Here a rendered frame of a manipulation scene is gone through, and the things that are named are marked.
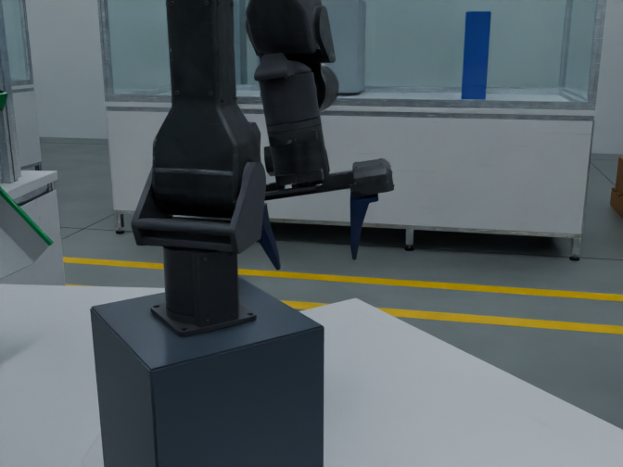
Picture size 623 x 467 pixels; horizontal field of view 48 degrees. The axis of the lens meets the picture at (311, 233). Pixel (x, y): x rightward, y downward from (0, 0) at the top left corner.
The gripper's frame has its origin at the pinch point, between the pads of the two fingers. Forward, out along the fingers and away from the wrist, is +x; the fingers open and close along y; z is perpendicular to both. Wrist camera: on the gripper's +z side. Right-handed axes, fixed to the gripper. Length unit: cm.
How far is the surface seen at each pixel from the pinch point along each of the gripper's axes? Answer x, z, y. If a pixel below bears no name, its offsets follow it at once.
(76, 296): 13, 35, 45
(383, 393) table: 22.0, 5.0, -5.0
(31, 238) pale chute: -1.6, 12.3, 37.6
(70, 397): 16.1, 1.2, 31.8
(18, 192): 4, 123, 97
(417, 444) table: 22.8, -6.0, -8.2
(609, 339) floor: 118, 226, -99
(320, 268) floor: 95, 319, 33
